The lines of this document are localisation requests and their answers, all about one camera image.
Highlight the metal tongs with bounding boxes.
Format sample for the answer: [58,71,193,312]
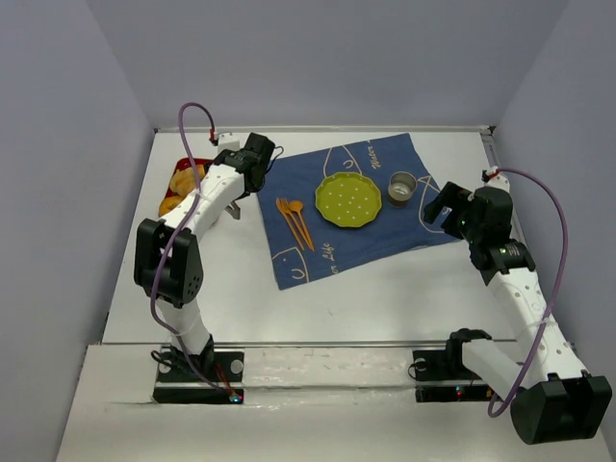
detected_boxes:
[225,201,242,220]

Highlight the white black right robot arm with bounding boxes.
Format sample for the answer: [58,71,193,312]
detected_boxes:
[416,176,612,445]

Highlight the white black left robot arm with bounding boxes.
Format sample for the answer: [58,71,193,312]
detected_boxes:
[134,133,275,375]

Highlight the steel cup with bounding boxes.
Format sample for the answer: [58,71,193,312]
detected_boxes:
[387,171,417,207]

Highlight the orange plastic fork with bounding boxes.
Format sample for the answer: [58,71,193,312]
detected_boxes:
[276,197,304,250]

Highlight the orange plastic spoon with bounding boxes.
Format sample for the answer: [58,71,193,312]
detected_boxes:
[289,200,303,215]

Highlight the green polka-dot plate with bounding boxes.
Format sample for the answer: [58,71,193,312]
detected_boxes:
[315,172,382,228]

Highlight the blue fish-print placemat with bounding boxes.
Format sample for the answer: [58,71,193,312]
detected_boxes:
[257,134,452,290]

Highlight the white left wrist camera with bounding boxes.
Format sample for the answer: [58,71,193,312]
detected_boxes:
[214,132,241,154]

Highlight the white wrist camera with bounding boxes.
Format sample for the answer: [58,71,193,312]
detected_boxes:
[214,132,241,154]
[481,166,510,193]

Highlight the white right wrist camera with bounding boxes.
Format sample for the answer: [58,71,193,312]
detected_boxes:
[481,166,510,193]

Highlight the yellow ring donut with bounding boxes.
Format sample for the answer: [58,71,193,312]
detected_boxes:
[159,195,183,217]

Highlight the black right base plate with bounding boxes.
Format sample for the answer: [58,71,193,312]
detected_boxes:
[407,349,493,403]

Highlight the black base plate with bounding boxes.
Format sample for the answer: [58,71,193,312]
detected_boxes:
[407,349,493,403]
[150,346,244,405]

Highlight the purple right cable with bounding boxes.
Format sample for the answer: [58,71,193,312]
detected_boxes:
[486,167,569,419]

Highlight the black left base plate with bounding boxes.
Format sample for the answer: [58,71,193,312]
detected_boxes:
[150,346,244,405]

